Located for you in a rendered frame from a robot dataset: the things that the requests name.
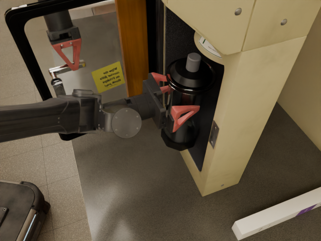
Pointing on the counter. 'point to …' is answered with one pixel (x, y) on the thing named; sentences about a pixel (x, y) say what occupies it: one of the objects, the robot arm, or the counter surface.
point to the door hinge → (160, 40)
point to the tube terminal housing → (251, 87)
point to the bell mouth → (207, 49)
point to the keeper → (214, 134)
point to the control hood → (216, 20)
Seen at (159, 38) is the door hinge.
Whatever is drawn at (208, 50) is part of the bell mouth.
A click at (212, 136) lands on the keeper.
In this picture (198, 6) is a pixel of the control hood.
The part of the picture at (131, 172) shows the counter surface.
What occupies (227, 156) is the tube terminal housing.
